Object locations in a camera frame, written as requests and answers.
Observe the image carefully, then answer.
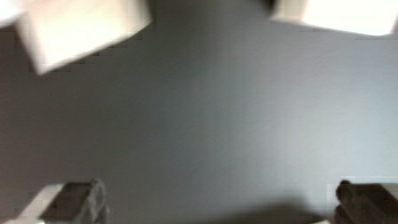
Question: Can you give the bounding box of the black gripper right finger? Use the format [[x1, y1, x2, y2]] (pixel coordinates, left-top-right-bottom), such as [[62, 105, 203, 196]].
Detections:
[[334, 180, 398, 224]]

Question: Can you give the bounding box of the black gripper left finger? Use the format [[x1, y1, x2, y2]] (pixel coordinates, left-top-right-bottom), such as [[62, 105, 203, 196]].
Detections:
[[23, 179, 109, 224]]

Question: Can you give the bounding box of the white leg lying left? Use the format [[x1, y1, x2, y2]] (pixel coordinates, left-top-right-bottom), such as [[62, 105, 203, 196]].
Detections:
[[16, 0, 153, 75]]

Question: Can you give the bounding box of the white leg far left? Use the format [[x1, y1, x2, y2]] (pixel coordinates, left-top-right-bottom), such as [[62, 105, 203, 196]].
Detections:
[[272, 0, 398, 36]]

